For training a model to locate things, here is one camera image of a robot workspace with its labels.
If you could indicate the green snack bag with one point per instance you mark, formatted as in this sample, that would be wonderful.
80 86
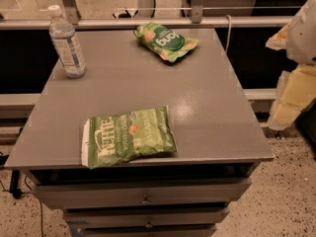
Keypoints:
168 44

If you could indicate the clear plastic water bottle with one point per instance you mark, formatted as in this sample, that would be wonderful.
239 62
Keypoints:
66 43

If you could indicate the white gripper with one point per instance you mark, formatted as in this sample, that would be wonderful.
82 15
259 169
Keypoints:
304 39

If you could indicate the green Kettle chips bag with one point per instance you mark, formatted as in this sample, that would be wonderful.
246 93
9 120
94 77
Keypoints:
111 140

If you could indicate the grey metal railing frame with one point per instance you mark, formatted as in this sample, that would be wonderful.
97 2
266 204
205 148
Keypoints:
101 14

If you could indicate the grey drawer cabinet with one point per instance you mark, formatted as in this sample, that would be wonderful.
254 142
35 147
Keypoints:
180 194

